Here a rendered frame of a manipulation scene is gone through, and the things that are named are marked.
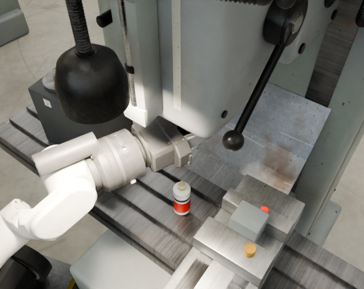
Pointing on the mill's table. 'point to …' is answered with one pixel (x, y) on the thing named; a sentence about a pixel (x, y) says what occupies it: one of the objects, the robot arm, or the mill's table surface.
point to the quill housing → (206, 59)
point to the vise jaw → (232, 251)
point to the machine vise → (295, 213)
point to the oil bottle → (181, 198)
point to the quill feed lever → (236, 136)
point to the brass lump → (249, 250)
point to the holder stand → (104, 129)
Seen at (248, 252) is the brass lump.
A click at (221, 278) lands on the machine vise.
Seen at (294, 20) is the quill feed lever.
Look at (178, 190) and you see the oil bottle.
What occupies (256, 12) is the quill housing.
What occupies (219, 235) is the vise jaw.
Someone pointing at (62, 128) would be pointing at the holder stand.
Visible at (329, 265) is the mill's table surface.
